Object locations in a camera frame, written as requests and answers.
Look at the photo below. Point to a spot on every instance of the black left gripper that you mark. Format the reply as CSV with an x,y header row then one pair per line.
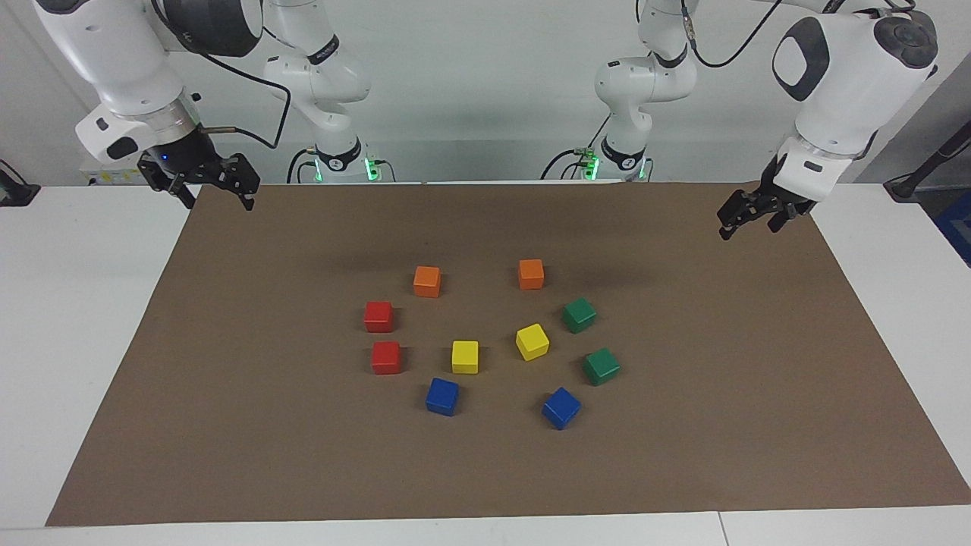
x,y
777,197

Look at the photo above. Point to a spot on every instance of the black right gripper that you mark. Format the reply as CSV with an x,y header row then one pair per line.
x,y
190,155

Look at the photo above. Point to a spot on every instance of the green wooden block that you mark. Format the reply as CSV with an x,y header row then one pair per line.
x,y
579,315
601,366

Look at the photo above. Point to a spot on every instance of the red wooden block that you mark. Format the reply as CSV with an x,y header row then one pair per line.
x,y
385,357
378,316

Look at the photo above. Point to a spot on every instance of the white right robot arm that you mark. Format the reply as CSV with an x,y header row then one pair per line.
x,y
114,53

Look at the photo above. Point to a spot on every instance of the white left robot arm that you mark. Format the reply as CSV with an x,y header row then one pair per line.
x,y
850,76

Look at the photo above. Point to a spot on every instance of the white box with yellow labels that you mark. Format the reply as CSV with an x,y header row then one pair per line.
x,y
114,176

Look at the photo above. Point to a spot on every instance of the blue crate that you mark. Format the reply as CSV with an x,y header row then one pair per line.
x,y
957,227

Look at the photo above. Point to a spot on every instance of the orange wooden block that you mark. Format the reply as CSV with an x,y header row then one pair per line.
x,y
427,281
531,274

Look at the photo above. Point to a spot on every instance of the yellow wooden block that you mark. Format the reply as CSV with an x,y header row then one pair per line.
x,y
465,356
532,341

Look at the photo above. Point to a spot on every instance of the blue wooden block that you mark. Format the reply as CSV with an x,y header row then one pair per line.
x,y
442,396
561,407

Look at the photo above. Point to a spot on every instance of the brown paper mat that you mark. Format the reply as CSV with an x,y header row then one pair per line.
x,y
485,470

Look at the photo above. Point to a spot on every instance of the black clamp mount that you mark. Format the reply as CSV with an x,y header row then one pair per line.
x,y
15,193

